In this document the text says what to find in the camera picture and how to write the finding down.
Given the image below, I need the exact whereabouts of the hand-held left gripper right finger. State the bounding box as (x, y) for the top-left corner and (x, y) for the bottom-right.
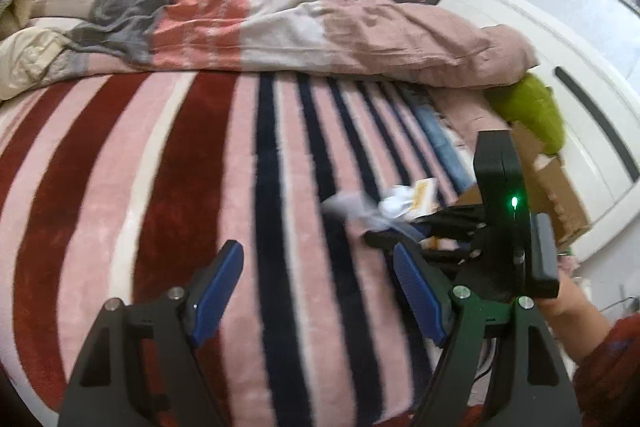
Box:
(393, 241), (584, 427)

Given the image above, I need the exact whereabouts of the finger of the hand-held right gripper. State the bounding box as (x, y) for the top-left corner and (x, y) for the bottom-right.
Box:
(412, 203), (486, 232)
(363, 227), (485, 264)

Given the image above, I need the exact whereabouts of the brown cardboard box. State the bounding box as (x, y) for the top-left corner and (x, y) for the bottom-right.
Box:
(456, 121), (592, 249)

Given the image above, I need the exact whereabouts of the red pink striped blanket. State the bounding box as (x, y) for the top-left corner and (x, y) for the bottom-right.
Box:
(0, 69), (482, 427)

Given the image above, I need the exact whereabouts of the white bed headboard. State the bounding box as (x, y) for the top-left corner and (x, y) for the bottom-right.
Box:
(439, 0), (640, 264)

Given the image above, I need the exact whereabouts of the pink grey patchwork duvet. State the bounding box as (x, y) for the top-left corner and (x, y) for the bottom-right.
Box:
(27, 0), (539, 88)

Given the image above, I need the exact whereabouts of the person's right forearm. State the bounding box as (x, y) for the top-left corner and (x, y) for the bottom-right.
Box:
(537, 267), (640, 427)

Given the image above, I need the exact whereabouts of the blue denim cloth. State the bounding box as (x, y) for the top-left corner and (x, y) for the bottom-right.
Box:
(413, 101), (477, 194)

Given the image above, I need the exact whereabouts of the white plastic wrapper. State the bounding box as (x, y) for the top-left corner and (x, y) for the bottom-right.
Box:
(322, 185), (417, 229)

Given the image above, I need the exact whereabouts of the green plush toy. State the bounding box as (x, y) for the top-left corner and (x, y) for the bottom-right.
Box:
(487, 74), (569, 158)

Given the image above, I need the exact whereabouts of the small yellow box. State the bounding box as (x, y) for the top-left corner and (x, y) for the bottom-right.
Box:
(409, 178), (442, 216)

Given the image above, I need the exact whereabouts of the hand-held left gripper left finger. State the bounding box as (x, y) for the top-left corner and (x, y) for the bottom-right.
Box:
(57, 240), (245, 427)

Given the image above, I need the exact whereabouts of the cream quilted blanket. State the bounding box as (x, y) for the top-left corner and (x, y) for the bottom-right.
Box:
(0, 0), (77, 102)

